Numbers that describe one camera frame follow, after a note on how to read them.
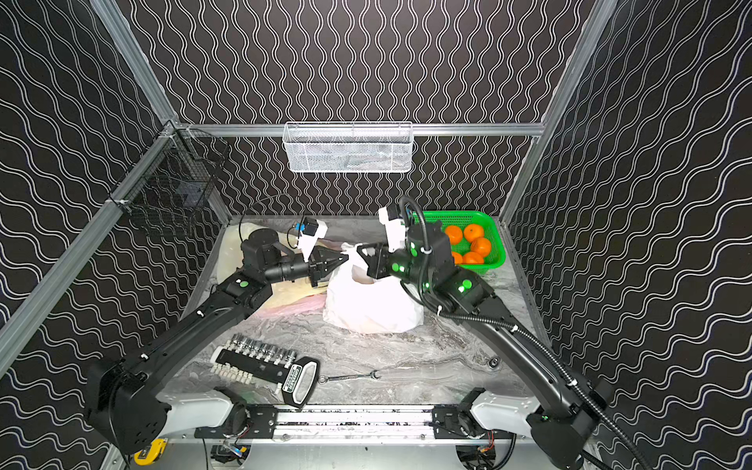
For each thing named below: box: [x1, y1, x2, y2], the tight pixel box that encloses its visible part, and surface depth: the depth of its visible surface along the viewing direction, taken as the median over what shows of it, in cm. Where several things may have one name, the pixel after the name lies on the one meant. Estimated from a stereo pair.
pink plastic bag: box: [253, 293, 327, 321], surface depth 96 cm
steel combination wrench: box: [319, 369, 382, 384], surface depth 83 cm
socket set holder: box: [210, 333, 321, 409], surface depth 84 cm
